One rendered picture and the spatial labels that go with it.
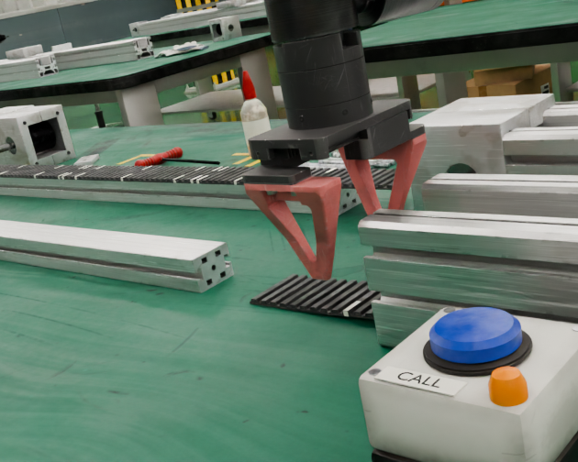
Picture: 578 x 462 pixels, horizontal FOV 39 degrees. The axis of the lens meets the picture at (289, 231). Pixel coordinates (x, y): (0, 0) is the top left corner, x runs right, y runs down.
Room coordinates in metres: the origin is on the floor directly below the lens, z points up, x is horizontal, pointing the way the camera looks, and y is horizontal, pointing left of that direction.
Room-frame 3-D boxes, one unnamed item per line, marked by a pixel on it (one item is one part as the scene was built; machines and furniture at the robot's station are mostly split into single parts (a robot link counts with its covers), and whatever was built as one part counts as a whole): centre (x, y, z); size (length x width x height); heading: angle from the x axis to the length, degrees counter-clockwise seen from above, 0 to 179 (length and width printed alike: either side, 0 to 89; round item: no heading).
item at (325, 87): (0.53, -0.04, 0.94); 0.10 x 0.07 x 0.07; 135
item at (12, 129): (1.41, 0.41, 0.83); 0.11 x 0.10 x 0.10; 136
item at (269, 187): (0.52, -0.02, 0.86); 0.07 x 0.07 x 0.09; 45
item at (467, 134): (0.66, -0.17, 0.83); 0.12 x 0.09 x 0.10; 136
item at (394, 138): (0.55, -0.06, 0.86); 0.07 x 0.07 x 0.09; 45
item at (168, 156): (1.14, 0.12, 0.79); 0.16 x 0.08 x 0.02; 39
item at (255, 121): (1.13, 0.01, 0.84); 0.04 x 0.04 x 0.12
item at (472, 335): (0.33, -0.07, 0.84); 0.04 x 0.04 x 0.02
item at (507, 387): (0.28, -0.07, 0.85); 0.01 x 0.01 x 0.01
